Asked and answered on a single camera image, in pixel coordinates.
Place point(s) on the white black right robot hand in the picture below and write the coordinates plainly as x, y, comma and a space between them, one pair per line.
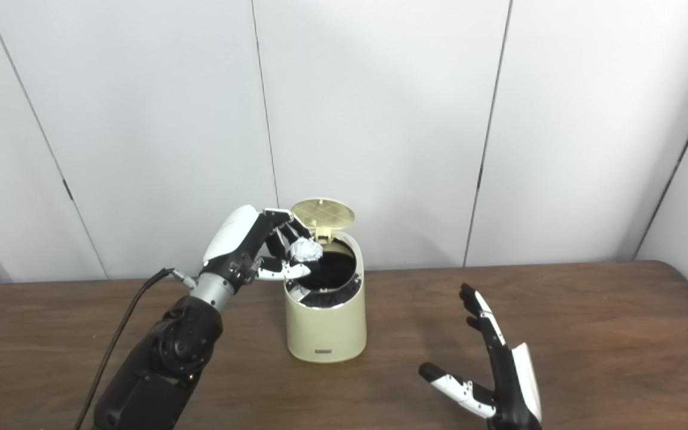
514, 388

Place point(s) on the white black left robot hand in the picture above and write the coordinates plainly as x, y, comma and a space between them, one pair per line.
230, 236

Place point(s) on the white paper ball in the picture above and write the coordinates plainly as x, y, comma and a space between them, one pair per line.
306, 249

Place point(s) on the round cream bin lid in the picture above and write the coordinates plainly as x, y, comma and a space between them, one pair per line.
323, 212

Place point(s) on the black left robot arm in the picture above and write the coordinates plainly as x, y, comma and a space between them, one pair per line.
165, 364

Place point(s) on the cream-colored plastic bin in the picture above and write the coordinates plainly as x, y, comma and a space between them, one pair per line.
326, 331

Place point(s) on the black wall panel hinge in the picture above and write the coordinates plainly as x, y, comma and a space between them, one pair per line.
481, 179
68, 189

